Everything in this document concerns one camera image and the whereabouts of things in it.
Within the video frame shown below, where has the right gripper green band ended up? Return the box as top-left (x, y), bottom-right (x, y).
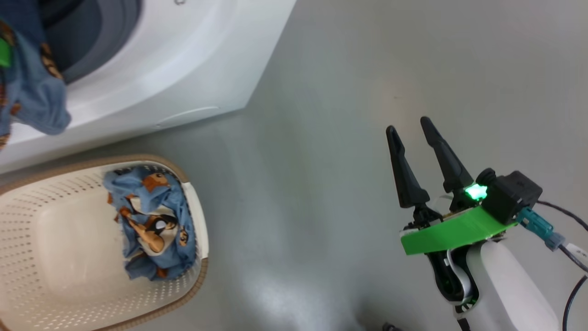
top-left (386, 116), bottom-right (517, 306)

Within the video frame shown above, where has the blue printed garment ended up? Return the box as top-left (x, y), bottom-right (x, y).
top-left (0, 0), bottom-right (72, 150)

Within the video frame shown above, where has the blue garment with bear print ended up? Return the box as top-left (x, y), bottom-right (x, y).
top-left (103, 165), bottom-right (198, 281)

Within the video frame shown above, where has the grey rubber door gasket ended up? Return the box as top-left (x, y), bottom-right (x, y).
top-left (39, 0), bottom-right (143, 86)

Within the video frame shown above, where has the white washing machine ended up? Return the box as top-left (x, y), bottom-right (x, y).
top-left (0, 0), bottom-right (297, 175)

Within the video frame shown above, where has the cream perforated laundry basket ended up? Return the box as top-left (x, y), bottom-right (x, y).
top-left (0, 154), bottom-right (209, 331)

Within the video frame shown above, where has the round white filter cover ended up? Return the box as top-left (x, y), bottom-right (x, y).
top-left (155, 106), bottom-right (221, 128)

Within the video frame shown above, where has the teal right cable connector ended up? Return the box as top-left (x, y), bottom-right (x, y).
top-left (517, 207), bottom-right (566, 251)

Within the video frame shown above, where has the thin black right cable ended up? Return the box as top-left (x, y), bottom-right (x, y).
top-left (561, 241), bottom-right (588, 331)
top-left (535, 200), bottom-right (588, 233)

